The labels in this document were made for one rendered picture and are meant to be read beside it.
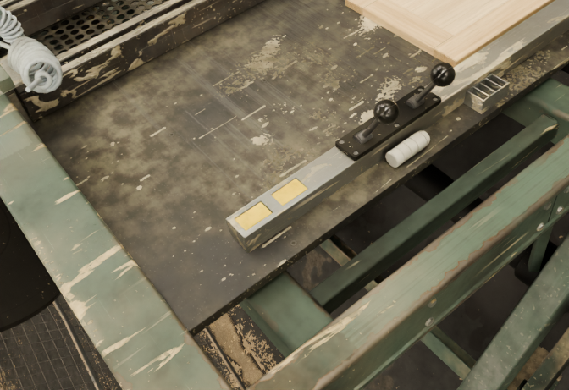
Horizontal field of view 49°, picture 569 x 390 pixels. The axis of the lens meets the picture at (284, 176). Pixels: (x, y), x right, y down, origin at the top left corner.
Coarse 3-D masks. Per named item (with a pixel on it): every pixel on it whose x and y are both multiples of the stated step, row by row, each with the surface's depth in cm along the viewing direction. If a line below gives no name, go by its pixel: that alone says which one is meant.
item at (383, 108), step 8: (376, 104) 92; (384, 104) 90; (392, 104) 91; (376, 112) 91; (384, 112) 90; (392, 112) 90; (376, 120) 95; (384, 120) 91; (392, 120) 91; (368, 128) 98; (360, 136) 100; (368, 136) 101
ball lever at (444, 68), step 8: (440, 64) 95; (448, 64) 95; (432, 72) 96; (440, 72) 94; (448, 72) 94; (432, 80) 96; (440, 80) 95; (448, 80) 95; (432, 88) 100; (416, 96) 105; (424, 96) 103; (408, 104) 105; (416, 104) 105
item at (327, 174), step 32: (512, 32) 117; (544, 32) 116; (480, 64) 112; (512, 64) 115; (448, 96) 107; (416, 128) 106; (320, 160) 101; (352, 160) 100; (320, 192) 98; (256, 224) 93; (288, 224) 97
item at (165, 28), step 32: (192, 0) 130; (224, 0) 133; (256, 0) 138; (0, 32) 110; (128, 32) 127; (160, 32) 127; (192, 32) 132; (64, 64) 120; (96, 64) 122; (128, 64) 127; (32, 96) 117; (64, 96) 122
